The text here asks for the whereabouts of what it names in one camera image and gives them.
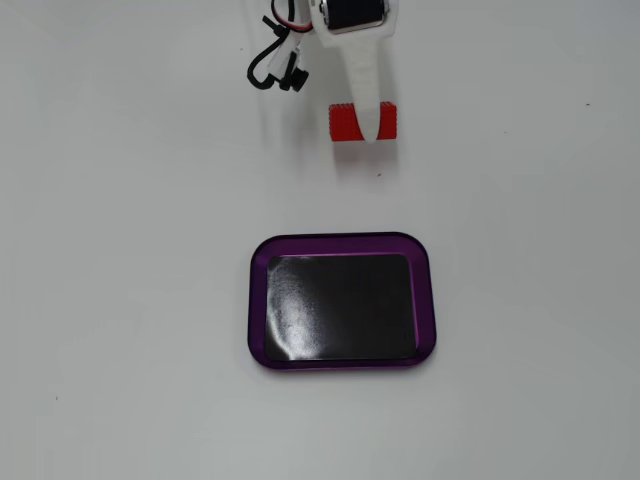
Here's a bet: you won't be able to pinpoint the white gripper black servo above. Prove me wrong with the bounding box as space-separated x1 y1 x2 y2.
305 0 403 145

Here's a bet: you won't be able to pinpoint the red studded rectangular block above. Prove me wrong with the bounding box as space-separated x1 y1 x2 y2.
327 100 400 144

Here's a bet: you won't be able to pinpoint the purple metal tray black bottom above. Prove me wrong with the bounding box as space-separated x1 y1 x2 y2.
246 230 438 376

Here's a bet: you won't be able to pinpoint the small black camera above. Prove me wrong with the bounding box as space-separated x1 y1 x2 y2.
278 52 311 94

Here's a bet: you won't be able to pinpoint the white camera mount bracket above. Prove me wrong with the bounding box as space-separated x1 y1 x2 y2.
263 41 304 83

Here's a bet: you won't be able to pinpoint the red and white servo wires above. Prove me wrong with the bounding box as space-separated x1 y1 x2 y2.
271 0 317 35

